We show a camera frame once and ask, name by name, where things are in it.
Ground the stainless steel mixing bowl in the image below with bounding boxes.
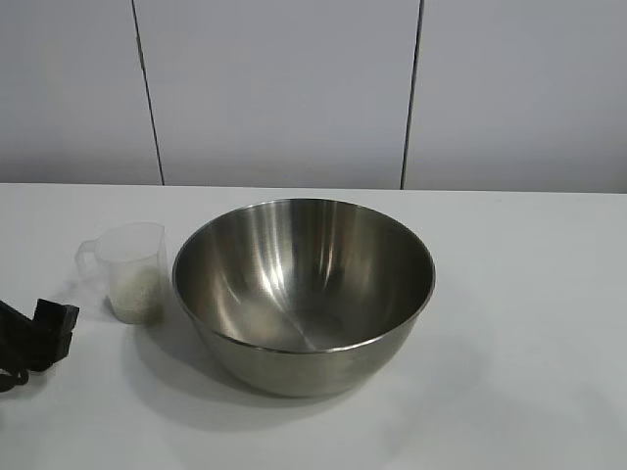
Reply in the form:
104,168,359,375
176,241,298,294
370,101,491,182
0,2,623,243
170,198,437,399

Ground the white uncooked rice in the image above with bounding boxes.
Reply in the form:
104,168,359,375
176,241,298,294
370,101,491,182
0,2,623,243
110,267,166,324

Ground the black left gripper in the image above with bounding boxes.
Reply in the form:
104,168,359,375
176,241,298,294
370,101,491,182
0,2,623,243
0,297,80,379

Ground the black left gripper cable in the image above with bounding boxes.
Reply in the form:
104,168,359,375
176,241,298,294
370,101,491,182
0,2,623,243
0,366,30,394

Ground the translucent plastic measuring cup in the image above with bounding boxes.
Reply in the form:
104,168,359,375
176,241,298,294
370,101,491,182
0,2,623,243
73,222,169,324

